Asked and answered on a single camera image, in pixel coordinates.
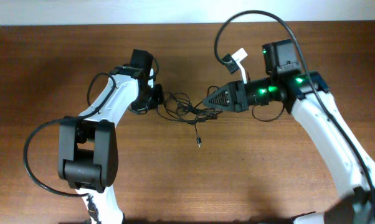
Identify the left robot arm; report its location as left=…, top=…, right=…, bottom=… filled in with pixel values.
left=58, top=49, right=164, bottom=223

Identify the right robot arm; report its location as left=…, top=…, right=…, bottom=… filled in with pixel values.
left=203, top=39, right=375, bottom=223

